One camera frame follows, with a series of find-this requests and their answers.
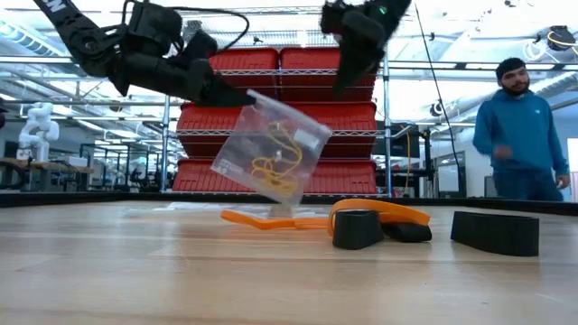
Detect black ceiling cable reel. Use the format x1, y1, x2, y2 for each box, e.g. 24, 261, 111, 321
544, 24, 578, 53

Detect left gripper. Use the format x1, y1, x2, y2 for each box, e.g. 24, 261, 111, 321
107, 50, 257, 109

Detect dark framed screen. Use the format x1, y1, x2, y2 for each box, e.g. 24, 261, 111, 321
435, 151, 467, 198

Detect person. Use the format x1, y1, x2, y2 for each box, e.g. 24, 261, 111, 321
472, 57, 571, 202

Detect wooden workbench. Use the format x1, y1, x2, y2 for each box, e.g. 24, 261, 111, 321
0, 157, 95, 191

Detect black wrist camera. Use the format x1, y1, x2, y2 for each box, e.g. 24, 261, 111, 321
319, 1, 359, 36
179, 29, 219, 70

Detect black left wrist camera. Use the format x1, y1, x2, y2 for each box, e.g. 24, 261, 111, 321
179, 29, 219, 70

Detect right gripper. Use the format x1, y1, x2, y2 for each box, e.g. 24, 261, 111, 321
331, 0, 413, 99

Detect wide orange rubber band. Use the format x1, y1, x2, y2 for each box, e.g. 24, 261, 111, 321
328, 198, 432, 238

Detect black aluminium table frame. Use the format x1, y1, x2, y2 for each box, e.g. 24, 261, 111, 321
0, 190, 578, 218

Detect thin orange rubber band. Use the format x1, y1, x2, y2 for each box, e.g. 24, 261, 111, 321
219, 209, 331, 232

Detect black wedge block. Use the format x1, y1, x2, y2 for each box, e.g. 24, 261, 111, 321
450, 210, 541, 258

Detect black monitor on stand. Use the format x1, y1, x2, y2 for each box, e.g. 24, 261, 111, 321
374, 121, 435, 193

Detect black left camera cable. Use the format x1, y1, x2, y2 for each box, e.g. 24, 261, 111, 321
171, 5, 251, 53

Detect yellow rubber band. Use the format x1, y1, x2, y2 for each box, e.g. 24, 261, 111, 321
250, 121, 303, 196

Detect black hanging cable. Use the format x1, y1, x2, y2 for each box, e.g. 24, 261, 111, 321
414, 3, 462, 193

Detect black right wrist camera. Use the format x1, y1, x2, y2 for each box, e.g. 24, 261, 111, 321
319, 1, 359, 36

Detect chrome wire shelving rack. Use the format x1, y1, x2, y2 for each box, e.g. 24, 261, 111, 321
160, 5, 395, 196

